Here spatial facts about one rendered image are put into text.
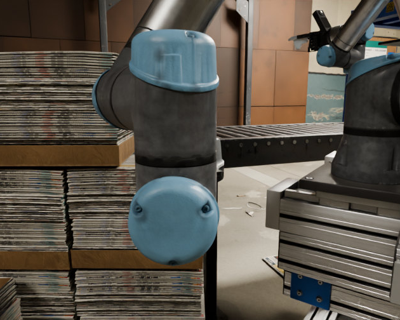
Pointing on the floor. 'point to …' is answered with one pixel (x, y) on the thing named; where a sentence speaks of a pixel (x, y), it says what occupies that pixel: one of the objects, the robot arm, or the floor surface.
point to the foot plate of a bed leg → (218, 315)
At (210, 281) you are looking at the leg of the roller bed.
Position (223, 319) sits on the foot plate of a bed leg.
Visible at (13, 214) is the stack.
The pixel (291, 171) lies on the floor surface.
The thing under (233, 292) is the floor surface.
